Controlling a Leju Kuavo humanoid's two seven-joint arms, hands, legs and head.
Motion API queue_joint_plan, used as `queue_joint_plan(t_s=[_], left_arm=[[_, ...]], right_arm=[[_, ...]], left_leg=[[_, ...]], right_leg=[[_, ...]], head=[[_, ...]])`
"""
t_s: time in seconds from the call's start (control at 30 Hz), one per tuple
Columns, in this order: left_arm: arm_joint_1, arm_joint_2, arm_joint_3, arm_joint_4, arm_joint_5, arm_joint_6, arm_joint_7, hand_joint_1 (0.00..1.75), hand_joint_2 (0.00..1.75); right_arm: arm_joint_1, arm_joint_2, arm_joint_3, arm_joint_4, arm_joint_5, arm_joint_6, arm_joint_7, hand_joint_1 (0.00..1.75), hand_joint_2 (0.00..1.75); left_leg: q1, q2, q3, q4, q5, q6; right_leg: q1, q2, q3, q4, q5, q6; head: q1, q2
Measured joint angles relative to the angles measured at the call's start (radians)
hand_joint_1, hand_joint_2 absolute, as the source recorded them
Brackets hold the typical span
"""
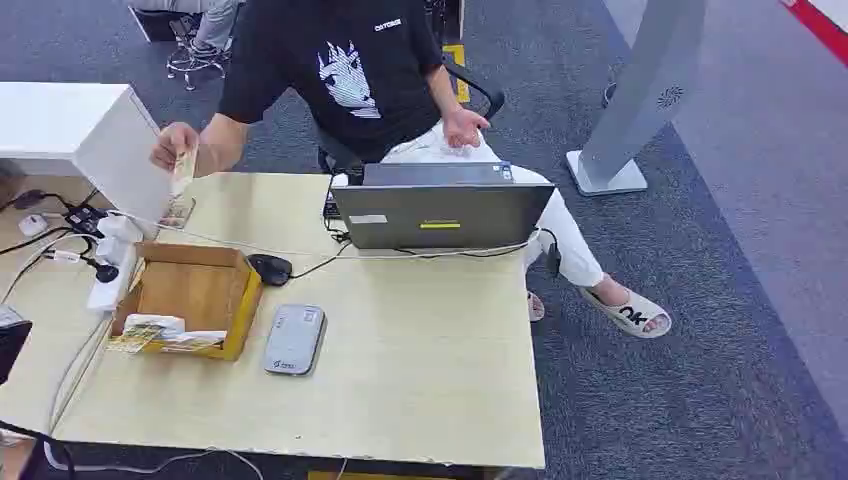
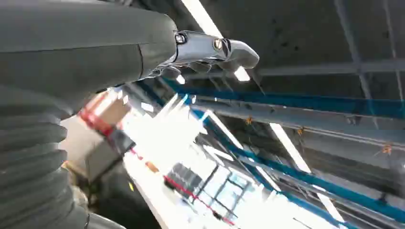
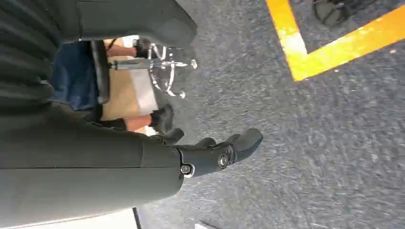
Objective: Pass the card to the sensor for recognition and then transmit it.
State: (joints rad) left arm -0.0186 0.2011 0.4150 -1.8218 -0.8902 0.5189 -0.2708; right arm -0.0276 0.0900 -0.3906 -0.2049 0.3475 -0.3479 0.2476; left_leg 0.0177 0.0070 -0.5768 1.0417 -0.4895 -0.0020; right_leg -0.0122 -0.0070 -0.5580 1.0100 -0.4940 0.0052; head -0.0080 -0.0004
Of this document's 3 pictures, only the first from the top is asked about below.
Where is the yellow printed card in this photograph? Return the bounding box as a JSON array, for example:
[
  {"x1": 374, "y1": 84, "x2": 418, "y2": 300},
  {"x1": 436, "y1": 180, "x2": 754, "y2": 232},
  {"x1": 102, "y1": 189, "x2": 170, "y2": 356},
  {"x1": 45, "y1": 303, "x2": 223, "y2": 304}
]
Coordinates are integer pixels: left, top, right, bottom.
[{"x1": 105, "y1": 323, "x2": 165, "y2": 356}]

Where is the white power strip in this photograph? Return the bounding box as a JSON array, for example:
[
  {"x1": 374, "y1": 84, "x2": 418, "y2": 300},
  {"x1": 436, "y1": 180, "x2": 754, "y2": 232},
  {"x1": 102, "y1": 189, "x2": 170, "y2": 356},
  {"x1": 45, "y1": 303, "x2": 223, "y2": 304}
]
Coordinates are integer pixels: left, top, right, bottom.
[{"x1": 86, "y1": 215, "x2": 145, "y2": 315}]

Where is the grey floor stand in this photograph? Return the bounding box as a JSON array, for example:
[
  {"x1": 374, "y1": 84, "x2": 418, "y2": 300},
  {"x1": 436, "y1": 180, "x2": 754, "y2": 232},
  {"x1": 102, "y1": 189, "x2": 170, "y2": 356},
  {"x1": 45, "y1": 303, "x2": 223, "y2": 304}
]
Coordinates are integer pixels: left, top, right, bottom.
[{"x1": 565, "y1": 0, "x2": 709, "y2": 198}]

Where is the black round plug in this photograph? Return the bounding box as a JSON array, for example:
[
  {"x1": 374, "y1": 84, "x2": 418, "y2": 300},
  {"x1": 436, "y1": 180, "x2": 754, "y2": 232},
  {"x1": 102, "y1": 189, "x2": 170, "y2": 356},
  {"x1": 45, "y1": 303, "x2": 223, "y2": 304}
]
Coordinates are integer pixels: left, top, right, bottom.
[{"x1": 84, "y1": 260, "x2": 121, "y2": 285}]

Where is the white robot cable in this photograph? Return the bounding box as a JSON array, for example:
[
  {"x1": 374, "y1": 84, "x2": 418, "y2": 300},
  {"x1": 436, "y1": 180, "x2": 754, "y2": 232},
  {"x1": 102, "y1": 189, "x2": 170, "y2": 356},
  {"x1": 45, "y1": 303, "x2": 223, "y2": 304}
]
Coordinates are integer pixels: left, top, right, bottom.
[{"x1": 42, "y1": 439, "x2": 267, "y2": 480}]

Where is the grey laptop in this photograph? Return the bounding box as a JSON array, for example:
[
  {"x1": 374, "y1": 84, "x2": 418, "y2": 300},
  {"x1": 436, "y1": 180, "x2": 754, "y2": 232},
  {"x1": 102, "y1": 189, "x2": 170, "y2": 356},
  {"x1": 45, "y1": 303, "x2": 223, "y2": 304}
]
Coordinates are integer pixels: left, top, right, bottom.
[{"x1": 322, "y1": 161, "x2": 556, "y2": 252}]

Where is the person's right hand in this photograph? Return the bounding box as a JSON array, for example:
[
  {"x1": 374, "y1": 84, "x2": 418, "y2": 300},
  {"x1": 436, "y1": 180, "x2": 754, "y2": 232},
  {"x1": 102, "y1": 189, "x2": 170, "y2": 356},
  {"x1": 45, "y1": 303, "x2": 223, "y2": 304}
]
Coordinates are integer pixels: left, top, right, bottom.
[{"x1": 150, "y1": 122, "x2": 201, "y2": 173}]

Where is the chrome chair base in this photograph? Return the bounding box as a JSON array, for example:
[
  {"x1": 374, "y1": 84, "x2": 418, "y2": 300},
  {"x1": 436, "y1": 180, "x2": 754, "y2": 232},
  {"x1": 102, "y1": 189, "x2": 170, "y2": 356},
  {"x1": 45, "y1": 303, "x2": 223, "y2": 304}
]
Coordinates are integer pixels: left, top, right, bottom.
[{"x1": 164, "y1": 15, "x2": 234, "y2": 93}]

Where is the grey flat card reader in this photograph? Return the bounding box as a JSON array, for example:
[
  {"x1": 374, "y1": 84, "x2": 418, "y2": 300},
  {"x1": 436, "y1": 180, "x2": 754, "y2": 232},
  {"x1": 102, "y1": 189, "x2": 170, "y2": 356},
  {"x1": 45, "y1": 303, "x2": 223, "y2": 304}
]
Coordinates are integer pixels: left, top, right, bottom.
[{"x1": 262, "y1": 303, "x2": 328, "y2": 378}]

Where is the small white adapter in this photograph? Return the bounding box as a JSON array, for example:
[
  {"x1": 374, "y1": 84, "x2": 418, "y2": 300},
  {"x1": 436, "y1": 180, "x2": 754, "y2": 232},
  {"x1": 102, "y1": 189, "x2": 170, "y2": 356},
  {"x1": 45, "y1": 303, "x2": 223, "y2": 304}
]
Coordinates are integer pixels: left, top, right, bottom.
[{"x1": 17, "y1": 213, "x2": 50, "y2": 238}]

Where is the black computer mouse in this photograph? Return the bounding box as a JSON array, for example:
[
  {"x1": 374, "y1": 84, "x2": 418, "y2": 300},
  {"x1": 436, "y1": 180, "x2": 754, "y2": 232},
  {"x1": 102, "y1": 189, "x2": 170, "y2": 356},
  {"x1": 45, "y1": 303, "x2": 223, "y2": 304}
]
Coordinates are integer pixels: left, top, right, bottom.
[{"x1": 246, "y1": 253, "x2": 294, "y2": 288}]

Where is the background person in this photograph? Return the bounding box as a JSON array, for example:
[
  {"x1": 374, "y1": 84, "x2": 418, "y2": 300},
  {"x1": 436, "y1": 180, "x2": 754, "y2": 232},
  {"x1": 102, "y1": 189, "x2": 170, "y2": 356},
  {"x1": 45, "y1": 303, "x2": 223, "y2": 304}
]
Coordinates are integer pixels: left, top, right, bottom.
[{"x1": 129, "y1": 0, "x2": 248, "y2": 62}]

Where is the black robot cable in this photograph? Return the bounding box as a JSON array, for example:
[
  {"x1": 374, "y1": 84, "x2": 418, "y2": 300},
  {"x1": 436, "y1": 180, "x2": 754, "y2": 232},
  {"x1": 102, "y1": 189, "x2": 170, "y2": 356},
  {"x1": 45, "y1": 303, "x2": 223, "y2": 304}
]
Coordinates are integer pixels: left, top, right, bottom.
[{"x1": 0, "y1": 419, "x2": 78, "y2": 480}]

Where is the wooden card box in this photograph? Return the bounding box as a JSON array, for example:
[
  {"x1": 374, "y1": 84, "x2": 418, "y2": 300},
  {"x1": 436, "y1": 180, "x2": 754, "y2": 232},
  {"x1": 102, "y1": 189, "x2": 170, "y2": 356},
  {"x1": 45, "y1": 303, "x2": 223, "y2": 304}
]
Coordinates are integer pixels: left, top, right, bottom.
[{"x1": 109, "y1": 241, "x2": 265, "y2": 363}]

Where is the black laptop cable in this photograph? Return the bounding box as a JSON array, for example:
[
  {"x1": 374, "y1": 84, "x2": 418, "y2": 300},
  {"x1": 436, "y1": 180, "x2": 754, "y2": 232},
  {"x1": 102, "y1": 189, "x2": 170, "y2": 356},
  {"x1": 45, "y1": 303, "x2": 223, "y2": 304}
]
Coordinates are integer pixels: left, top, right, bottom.
[{"x1": 394, "y1": 227, "x2": 564, "y2": 280}]

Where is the white cabinet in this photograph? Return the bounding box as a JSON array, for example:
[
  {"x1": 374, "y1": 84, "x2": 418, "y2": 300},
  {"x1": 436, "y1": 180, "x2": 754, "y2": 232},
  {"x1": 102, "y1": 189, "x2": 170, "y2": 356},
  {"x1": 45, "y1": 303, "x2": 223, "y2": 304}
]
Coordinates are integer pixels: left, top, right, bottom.
[{"x1": 0, "y1": 82, "x2": 176, "y2": 240}]

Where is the person's left hand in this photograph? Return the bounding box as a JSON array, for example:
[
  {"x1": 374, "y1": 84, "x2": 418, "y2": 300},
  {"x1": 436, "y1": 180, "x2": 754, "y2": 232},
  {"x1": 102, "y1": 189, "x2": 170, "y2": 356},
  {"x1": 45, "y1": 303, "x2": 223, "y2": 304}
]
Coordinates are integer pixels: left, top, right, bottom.
[{"x1": 441, "y1": 107, "x2": 492, "y2": 150}]

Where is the black office chair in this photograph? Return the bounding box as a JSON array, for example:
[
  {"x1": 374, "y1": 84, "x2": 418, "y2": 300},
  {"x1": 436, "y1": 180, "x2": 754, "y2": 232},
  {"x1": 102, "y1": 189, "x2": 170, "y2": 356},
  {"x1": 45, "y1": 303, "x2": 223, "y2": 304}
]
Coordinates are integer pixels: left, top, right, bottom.
[{"x1": 315, "y1": 62, "x2": 507, "y2": 178}]

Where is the white card stack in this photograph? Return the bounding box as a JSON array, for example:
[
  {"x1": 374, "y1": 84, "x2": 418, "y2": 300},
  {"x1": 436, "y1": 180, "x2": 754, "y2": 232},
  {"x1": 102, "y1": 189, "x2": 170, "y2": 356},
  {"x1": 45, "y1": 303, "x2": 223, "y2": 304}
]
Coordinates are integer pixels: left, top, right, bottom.
[{"x1": 123, "y1": 313, "x2": 229, "y2": 353}]

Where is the black mouse cable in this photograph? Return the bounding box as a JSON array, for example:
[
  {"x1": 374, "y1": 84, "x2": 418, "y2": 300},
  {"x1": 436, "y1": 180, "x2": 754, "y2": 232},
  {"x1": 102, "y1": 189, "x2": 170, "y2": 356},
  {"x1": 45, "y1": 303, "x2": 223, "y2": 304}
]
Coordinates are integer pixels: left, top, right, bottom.
[{"x1": 290, "y1": 239, "x2": 353, "y2": 281}]

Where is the black power adapter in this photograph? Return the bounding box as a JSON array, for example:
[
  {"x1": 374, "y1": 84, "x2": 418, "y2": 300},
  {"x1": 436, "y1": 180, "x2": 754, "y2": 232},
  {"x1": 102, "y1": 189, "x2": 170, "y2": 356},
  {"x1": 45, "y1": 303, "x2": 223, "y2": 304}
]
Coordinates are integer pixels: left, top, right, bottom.
[{"x1": 63, "y1": 203, "x2": 109, "y2": 239}]

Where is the seated person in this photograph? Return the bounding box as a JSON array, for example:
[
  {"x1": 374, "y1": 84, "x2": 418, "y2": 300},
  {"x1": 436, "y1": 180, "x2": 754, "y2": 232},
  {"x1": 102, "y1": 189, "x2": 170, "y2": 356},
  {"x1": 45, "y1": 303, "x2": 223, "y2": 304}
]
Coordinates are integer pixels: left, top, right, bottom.
[{"x1": 150, "y1": 0, "x2": 674, "y2": 340}]

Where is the beige sandal with print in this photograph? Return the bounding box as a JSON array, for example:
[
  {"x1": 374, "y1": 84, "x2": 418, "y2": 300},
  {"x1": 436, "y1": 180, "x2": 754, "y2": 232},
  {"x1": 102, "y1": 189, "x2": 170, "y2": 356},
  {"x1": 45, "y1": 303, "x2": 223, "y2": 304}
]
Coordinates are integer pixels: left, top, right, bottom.
[{"x1": 578, "y1": 285, "x2": 674, "y2": 340}]

